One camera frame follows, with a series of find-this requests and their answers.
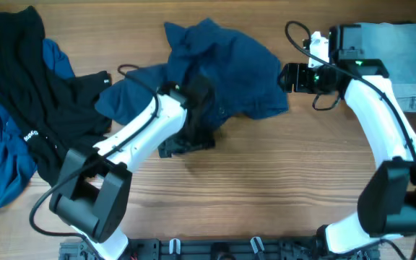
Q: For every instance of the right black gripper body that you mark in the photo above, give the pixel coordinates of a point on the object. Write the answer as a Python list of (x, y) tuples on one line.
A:
[(291, 78)]

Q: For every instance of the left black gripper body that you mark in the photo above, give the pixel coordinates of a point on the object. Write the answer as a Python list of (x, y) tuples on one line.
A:
[(185, 143)]

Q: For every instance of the navy blue shorts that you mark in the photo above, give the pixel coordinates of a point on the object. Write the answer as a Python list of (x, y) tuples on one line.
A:
[(242, 72)]

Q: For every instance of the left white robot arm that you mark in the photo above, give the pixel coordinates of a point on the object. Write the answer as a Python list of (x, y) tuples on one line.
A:
[(92, 191)]

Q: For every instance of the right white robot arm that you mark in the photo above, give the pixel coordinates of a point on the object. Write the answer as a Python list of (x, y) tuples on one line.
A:
[(386, 209)]

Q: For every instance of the folded light blue jeans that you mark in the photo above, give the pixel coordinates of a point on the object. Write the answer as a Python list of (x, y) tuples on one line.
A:
[(395, 46)]

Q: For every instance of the black garment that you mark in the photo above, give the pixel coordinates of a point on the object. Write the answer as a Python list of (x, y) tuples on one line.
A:
[(53, 114)]

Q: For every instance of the teal blue garment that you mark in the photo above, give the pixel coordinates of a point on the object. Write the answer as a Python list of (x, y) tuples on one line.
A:
[(16, 165)]

